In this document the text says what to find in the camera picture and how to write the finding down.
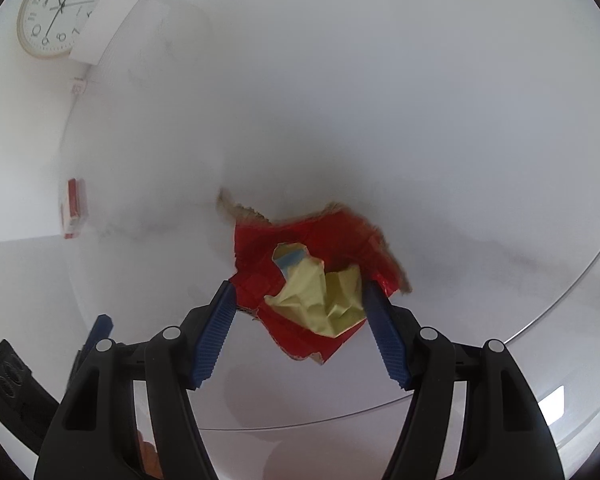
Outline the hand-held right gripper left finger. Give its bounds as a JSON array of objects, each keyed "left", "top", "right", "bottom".
[{"left": 32, "top": 280, "right": 237, "bottom": 480}]

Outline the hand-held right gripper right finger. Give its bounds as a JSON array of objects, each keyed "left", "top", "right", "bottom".
[{"left": 362, "top": 282, "right": 563, "bottom": 480}]

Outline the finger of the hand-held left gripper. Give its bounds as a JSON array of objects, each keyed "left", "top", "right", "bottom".
[{"left": 72, "top": 314, "right": 115, "bottom": 361}]

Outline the yellow paper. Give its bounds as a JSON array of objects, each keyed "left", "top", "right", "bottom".
[{"left": 264, "top": 242, "right": 368, "bottom": 338}]

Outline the red cardboard piece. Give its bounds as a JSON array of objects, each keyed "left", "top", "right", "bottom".
[{"left": 217, "top": 187, "right": 413, "bottom": 366}]

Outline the red white box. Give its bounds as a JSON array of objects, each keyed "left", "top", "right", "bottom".
[{"left": 61, "top": 177, "right": 90, "bottom": 239}]

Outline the white paper sheet on wall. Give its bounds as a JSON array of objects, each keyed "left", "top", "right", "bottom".
[{"left": 70, "top": 0, "right": 143, "bottom": 65}]

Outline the round white wall clock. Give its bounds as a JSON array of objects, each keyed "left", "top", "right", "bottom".
[{"left": 17, "top": 0, "right": 113, "bottom": 58}]

